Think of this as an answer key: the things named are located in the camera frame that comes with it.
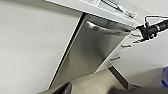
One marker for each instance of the stainless steel dishwasher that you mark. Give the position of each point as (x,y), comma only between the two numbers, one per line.
(96,50)

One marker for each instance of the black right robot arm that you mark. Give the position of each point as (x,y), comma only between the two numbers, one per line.
(162,25)

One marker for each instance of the white three-drawer stack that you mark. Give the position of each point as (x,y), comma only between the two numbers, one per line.
(123,55)

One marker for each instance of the grey bin with blue lid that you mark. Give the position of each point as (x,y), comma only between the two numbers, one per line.
(165,76)

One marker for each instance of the white two-door base cabinet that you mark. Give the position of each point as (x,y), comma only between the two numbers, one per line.
(33,43)

